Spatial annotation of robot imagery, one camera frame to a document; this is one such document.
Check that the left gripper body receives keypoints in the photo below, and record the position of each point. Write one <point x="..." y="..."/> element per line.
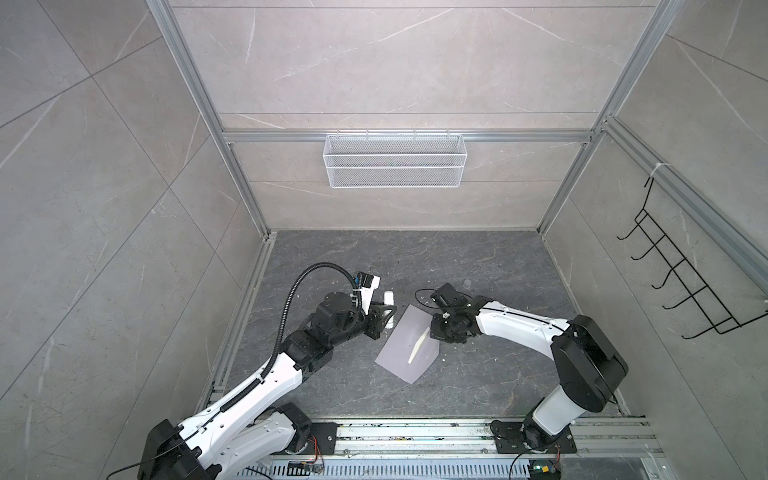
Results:
<point x="372" y="324"/>

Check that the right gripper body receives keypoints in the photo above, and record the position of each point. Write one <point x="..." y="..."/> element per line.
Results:
<point x="444" y="329"/>

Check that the white glue stick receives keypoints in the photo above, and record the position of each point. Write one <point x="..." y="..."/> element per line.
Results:
<point x="389" y="298"/>

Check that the beige letter paper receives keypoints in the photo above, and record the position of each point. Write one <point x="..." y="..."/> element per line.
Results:
<point x="418" y="344"/>

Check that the grey purple envelope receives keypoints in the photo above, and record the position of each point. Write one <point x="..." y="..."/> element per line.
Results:
<point x="394" y="355"/>

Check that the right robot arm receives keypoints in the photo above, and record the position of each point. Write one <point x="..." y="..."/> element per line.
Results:
<point x="589" y="366"/>

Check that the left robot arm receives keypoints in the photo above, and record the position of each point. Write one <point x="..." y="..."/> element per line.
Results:
<point x="247" y="424"/>

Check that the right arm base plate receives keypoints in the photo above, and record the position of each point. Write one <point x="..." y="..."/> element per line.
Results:
<point x="515" y="437"/>

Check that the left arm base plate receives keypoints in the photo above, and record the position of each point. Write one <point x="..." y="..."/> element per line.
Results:
<point x="322" y="435"/>

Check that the white vented cable duct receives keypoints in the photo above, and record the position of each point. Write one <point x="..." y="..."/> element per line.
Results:
<point x="392" y="469"/>

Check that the aluminium rail frame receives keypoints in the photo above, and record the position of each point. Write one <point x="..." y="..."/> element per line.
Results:
<point x="595" y="437"/>

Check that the black wire hook rack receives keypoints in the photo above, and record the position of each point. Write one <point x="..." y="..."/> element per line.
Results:
<point x="697" y="291"/>

